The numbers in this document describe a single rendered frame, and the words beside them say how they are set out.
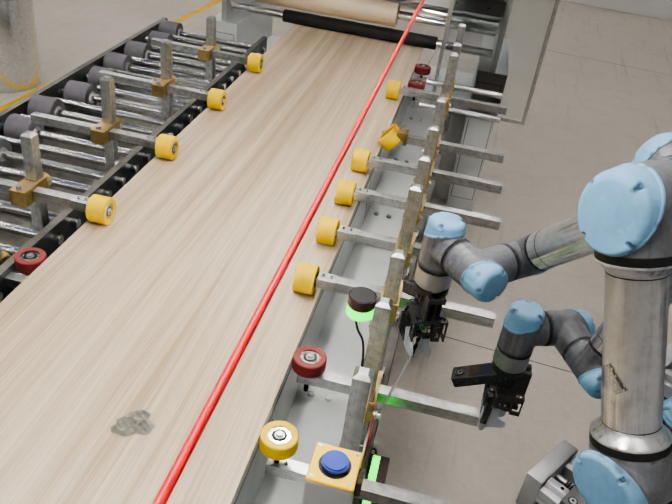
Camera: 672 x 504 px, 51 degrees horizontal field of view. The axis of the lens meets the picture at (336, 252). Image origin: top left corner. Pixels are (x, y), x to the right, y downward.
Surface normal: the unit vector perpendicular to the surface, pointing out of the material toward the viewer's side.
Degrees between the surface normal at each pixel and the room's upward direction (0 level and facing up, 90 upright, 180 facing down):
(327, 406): 0
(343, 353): 0
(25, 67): 90
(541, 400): 0
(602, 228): 83
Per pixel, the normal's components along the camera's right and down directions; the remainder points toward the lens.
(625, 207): -0.86, 0.07
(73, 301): 0.11, -0.83
